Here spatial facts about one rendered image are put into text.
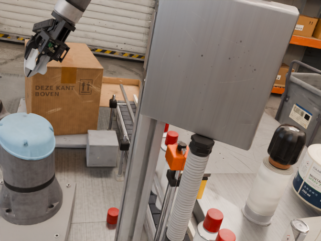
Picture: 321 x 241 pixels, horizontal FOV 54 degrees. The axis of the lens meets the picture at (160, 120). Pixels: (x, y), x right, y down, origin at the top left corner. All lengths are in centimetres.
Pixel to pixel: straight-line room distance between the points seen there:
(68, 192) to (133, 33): 417
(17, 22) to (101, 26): 118
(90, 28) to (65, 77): 383
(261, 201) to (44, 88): 77
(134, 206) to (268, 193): 42
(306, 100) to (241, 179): 191
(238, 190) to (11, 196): 68
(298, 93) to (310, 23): 205
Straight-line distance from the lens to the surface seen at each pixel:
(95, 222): 93
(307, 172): 116
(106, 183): 106
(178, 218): 53
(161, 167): 90
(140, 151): 56
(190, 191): 49
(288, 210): 111
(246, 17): 41
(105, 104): 155
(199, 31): 42
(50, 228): 83
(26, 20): 510
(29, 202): 81
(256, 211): 98
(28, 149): 73
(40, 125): 76
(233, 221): 97
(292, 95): 308
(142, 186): 63
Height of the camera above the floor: 150
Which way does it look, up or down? 27 degrees down
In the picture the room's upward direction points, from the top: 12 degrees clockwise
